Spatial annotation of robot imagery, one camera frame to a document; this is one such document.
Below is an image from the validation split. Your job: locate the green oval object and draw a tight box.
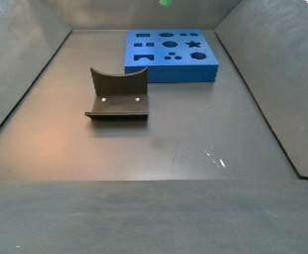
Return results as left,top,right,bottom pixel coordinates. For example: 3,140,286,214
160,0,173,6

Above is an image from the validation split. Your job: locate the blue shape sorter block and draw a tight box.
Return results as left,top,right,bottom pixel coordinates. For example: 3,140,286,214
124,29,220,83

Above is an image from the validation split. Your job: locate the black curved holder bracket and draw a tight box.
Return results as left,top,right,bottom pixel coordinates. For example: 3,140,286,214
85,68,149,119

